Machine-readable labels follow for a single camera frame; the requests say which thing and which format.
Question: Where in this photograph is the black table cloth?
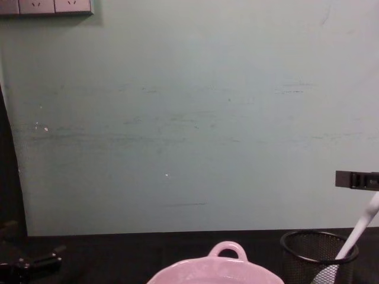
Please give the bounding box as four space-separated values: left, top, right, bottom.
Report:
0 227 379 284

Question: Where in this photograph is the black mesh pen holder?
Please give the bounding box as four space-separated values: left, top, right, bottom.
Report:
280 230 360 284

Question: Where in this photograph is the white plastic utensil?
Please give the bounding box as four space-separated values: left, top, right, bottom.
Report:
313 191 379 284

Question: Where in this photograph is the pink ceramic dish with handle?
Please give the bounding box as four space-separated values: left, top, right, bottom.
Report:
146 240 285 284

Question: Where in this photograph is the grey wall socket panel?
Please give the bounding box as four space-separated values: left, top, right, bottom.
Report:
0 0 96 17

